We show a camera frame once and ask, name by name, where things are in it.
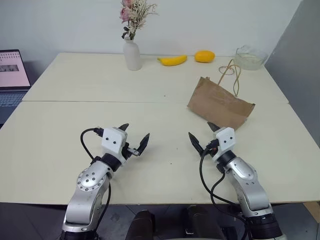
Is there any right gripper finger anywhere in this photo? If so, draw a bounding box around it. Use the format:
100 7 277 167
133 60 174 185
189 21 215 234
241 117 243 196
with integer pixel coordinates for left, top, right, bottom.
206 121 221 134
187 132 205 154

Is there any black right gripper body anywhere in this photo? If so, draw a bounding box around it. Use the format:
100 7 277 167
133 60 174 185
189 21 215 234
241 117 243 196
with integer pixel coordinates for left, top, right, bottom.
202 139 221 158

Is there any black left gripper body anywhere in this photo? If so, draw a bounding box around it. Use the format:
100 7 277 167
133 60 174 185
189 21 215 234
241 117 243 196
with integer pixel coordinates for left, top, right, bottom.
121 141 140 161

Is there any brown paper bag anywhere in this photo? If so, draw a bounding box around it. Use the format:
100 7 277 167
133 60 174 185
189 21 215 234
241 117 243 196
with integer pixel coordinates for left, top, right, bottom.
186 58 257 131

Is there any white ceramic vase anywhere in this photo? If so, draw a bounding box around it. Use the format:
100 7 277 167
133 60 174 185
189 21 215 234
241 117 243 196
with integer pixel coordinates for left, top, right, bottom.
122 38 143 72

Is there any yellow mango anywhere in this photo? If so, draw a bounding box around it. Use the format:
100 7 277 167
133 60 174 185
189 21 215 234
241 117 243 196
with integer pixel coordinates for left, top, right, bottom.
194 50 216 64

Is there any dark rounded shape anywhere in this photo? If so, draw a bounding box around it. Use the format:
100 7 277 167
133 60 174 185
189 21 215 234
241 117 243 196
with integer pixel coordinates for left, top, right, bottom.
124 209 158 240
185 204 224 240

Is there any clear glass bowl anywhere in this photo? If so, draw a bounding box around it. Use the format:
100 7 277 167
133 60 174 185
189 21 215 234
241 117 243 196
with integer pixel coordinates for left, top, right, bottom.
235 44 269 71

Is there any yellow banana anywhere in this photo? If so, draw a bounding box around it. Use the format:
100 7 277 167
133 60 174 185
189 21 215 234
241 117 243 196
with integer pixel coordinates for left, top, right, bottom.
156 54 188 67

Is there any dried pink flower bouquet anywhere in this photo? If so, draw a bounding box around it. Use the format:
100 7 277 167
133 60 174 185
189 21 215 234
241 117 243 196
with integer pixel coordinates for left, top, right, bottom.
119 0 160 41

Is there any open laptop computer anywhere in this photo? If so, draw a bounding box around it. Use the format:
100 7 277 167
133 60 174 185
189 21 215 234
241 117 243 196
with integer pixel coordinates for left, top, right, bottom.
0 48 32 127

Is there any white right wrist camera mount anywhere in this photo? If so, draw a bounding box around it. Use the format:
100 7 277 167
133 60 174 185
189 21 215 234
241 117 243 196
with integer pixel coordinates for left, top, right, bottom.
215 126 237 159

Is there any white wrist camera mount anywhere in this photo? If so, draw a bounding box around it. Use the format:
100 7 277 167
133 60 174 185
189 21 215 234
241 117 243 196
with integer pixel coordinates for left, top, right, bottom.
215 126 237 159
100 126 129 166

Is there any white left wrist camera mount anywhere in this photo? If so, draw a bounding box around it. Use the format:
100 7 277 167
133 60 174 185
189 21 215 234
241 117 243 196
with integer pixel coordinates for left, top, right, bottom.
100 126 129 166

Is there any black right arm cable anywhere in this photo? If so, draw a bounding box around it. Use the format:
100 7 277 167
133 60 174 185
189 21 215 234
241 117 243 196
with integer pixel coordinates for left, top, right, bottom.
199 143 249 227

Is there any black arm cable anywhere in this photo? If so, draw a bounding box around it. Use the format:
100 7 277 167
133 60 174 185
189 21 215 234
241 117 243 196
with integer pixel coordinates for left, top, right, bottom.
80 127 112 240
199 143 249 227

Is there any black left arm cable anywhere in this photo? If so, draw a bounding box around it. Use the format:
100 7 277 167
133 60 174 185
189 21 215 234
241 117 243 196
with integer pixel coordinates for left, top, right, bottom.
80 127 112 240

